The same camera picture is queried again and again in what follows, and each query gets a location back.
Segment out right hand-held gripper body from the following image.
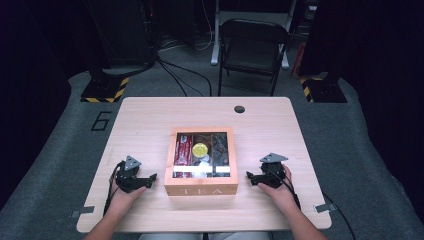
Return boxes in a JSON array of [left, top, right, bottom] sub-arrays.
[[259, 152, 290, 190]]

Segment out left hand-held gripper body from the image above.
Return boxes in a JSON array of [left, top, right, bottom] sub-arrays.
[[114, 155, 149, 194]]

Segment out wooden tea box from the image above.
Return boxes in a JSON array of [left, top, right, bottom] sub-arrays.
[[163, 126, 239, 197]]

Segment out yellow coffee capsule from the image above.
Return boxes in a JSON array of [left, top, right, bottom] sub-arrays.
[[191, 142, 209, 159]]

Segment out person's left hand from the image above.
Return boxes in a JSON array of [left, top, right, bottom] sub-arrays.
[[109, 179, 148, 212]]

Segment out person's right hand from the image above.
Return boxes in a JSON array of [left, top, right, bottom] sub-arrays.
[[257, 164, 300, 212]]

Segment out red snack packet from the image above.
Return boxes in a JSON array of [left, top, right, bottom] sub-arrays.
[[173, 133, 184, 179], [181, 133, 194, 179]]

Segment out pile of dark tea bags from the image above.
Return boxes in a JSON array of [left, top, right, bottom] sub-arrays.
[[211, 132, 231, 178]]

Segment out white coffee capsule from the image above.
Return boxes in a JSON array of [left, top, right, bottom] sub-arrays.
[[195, 155, 211, 168]]

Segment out brown coffee capsule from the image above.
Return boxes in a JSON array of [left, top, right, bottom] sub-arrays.
[[193, 133, 212, 145]]

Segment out black stand with striped base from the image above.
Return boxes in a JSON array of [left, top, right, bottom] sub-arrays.
[[298, 71, 348, 104], [80, 63, 130, 104]]

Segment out red object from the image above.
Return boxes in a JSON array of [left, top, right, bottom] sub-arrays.
[[291, 41, 307, 78]]

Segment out black folding chair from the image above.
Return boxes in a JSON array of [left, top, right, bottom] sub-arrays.
[[218, 18, 291, 97]]

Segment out black computer tower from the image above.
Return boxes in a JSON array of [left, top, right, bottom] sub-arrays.
[[87, 0, 158, 68]]

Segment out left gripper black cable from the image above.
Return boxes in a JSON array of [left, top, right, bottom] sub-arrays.
[[102, 161, 127, 217]]

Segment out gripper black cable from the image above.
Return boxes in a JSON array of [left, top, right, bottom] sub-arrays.
[[271, 166, 357, 240], [102, 161, 127, 217]]

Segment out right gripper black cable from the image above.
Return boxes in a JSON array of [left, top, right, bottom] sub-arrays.
[[271, 166, 357, 240]]

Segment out black floor cable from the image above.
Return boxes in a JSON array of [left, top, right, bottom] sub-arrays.
[[155, 57, 214, 98]]

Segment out white desk frame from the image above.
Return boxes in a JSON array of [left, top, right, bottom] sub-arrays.
[[210, 0, 298, 70]]

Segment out white floor cables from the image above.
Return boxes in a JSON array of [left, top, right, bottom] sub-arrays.
[[159, 0, 215, 53]]

